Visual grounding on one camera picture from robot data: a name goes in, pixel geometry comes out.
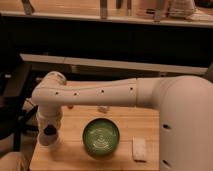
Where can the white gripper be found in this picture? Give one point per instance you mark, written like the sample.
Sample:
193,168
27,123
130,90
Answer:
48,133

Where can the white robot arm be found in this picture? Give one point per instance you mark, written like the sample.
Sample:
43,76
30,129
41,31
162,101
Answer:
185,105

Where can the black chair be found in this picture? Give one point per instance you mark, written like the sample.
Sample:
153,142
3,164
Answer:
13,118

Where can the green bowl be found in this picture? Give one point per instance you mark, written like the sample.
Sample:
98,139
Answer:
100,137

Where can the white sponge block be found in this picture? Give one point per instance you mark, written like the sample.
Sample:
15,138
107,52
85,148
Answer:
139,149

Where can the wooden shelf rail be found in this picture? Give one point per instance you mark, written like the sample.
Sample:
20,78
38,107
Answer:
115,64

